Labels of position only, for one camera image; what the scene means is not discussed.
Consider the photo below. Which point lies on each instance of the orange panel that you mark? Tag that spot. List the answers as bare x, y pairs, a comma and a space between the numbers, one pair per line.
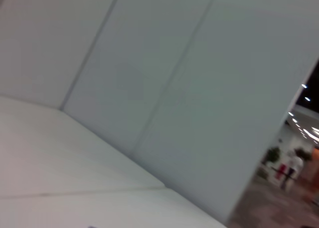
316, 155

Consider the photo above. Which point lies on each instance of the green potted plant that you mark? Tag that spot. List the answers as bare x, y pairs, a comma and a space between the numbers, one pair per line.
273, 155

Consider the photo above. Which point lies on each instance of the person in white shirt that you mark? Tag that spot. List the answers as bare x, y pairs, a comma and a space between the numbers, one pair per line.
295, 164

